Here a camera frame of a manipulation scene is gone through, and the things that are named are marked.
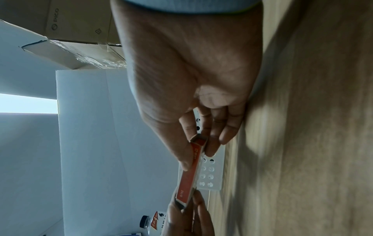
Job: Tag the person's left hand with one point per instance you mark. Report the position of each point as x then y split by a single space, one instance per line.
201 221

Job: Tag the person's right hand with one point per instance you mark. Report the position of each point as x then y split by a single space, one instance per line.
180 69

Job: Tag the orange slim carton box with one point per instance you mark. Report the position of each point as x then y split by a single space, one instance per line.
189 177

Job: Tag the white plastic rack with holes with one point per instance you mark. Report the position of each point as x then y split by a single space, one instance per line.
211 177

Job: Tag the white bottle with black cap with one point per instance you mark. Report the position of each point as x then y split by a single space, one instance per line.
154 222

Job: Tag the white foam board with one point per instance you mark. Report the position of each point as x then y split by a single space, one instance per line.
116 142

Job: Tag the brown cardboard box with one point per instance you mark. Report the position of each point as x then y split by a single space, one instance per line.
81 20

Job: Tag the white taped cardboard box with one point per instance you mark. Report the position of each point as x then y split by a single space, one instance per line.
67 53

